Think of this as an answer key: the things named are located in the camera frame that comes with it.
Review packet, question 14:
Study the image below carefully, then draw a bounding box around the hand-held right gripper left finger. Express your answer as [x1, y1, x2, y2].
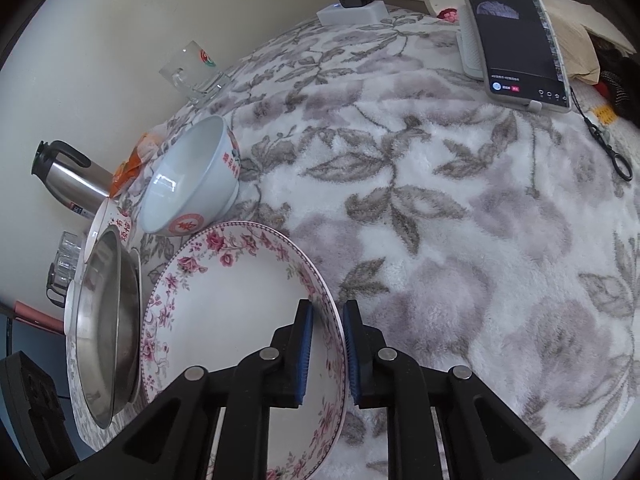
[55, 299, 316, 480]

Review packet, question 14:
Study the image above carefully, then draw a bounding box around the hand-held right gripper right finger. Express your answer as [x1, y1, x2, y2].
[343, 300, 601, 480]

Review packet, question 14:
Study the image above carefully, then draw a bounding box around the pink floral plate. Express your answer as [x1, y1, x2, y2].
[140, 221, 348, 480]

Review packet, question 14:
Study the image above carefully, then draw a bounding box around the stainless steel basin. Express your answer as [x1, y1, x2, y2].
[65, 225, 143, 430]

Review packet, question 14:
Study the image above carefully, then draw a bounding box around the white bowl with red print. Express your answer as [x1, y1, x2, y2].
[84, 199, 136, 261]
[136, 115, 242, 237]

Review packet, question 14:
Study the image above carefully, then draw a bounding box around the pink edged board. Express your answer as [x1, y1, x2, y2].
[14, 300, 66, 333]

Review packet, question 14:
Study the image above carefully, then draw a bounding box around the small clear drinking glass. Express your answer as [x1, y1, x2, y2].
[60, 230, 87, 256]
[52, 250, 82, 281]

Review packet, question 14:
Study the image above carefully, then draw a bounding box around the stainless steel thermos jug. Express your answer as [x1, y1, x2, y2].
[31, 140, 118, 220]

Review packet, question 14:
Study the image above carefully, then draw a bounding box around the orange snack packet clear window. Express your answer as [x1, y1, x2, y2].
[135, 132, 166, 161]

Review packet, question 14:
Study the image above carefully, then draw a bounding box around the clear glass mug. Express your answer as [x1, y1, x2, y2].
[159, 40, 233, 107]

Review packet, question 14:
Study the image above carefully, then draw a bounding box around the white phone stand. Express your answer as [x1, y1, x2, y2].
[457, 7, 543, 112]

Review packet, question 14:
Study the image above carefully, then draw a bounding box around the white power strip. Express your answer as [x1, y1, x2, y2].
[316, 2, 390, 26]

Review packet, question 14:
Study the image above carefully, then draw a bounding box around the black smartphone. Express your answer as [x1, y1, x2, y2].
[450, 0, 572, 113]

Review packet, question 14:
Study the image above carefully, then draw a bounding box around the dark cloth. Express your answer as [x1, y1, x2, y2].
[590, 35, 640, 126]

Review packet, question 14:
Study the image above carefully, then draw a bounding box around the beige cloth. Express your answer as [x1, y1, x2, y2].
[542, 0, 636, 86]

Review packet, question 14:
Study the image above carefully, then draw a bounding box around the black lanyard with clip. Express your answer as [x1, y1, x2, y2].
[567, 85, 635, 181]

